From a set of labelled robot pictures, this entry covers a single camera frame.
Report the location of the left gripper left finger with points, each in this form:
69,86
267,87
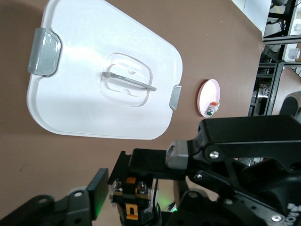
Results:
58,212

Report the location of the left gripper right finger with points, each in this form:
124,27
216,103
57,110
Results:
207,212

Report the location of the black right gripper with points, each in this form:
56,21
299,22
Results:
282,188

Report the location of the black and orange switch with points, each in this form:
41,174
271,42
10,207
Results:
131,200

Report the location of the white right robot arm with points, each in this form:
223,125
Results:
292,101

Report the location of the white lidded storage box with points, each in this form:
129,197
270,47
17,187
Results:
82,58

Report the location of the small white orange toy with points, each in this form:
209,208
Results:
211,109

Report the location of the pink round plate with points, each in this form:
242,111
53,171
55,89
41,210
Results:
208,91

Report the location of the black metal frame rack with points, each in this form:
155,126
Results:
282,38

